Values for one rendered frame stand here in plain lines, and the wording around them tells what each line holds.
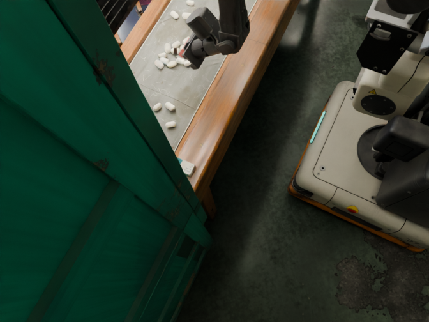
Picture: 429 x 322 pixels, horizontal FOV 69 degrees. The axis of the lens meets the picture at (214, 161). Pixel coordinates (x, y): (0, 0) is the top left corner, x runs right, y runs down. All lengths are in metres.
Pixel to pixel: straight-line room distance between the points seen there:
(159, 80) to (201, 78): 0.14
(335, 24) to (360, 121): 0.88
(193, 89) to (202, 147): 0.23
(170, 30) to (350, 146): 0.93
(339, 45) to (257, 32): 1.11
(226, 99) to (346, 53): 1.30
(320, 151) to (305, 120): 0.41
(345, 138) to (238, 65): 0.70
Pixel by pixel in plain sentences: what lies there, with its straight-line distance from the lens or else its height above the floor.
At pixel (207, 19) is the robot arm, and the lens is 0.87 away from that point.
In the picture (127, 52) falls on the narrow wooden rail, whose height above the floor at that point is 0.76.
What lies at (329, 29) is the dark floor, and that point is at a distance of 2.28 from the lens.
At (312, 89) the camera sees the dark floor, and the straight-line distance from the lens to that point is 1.99.
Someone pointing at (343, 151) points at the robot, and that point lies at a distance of 1.53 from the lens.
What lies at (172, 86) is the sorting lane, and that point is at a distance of 1.09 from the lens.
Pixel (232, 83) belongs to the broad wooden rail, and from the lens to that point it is 1.04.
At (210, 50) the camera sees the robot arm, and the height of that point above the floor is 0.93.
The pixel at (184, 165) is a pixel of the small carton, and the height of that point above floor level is 0.78.
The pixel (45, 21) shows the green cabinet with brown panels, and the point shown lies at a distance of 0.22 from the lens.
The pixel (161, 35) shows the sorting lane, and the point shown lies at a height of 0.74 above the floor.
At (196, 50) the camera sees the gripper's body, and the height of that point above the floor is 0.90.
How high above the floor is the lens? 1.63
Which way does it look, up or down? 70 degrees down
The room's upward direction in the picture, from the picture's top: 11 degrees counter-clockwise
